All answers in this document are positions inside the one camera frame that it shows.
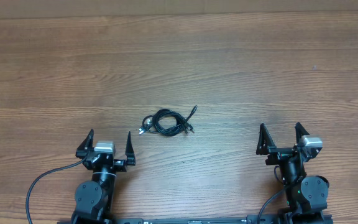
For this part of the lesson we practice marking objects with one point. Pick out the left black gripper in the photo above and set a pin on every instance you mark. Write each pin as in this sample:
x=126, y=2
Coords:
x=105, y=159

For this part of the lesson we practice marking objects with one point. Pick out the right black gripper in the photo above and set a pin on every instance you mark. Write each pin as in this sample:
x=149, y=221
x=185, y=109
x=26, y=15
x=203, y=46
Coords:
x=284, y=152

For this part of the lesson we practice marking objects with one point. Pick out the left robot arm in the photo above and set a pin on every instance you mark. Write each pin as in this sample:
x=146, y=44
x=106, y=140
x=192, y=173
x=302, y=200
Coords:
x=94, y=197

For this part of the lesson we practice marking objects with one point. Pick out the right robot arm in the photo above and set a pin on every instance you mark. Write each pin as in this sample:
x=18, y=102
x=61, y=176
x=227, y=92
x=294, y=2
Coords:
x=306, y=195

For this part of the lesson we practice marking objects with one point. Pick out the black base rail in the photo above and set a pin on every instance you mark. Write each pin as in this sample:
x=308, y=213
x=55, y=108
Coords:
x=250, y=219

